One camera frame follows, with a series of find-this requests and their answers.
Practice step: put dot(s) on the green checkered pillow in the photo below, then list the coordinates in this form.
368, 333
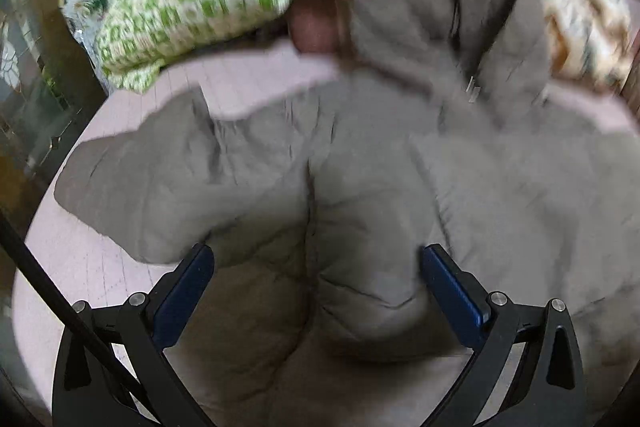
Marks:
190, 12

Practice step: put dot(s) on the reddish brown pillow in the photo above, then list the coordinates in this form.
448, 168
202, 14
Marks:
312, 27

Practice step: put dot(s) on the grey puffer jacket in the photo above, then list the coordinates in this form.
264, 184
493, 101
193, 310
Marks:
360, 187

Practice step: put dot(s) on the wooden door with patterned glass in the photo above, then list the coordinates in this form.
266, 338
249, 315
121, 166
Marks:
35, 97

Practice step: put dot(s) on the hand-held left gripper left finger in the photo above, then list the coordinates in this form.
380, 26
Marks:
182, 292

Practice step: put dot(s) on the beige leaf print blanket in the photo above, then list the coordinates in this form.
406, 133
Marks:
585, 17

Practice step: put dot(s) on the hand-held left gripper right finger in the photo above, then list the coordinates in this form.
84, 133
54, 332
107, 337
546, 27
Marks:
452, 292

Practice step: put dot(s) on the clear printed plastic bag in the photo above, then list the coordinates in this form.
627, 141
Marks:
82, 14

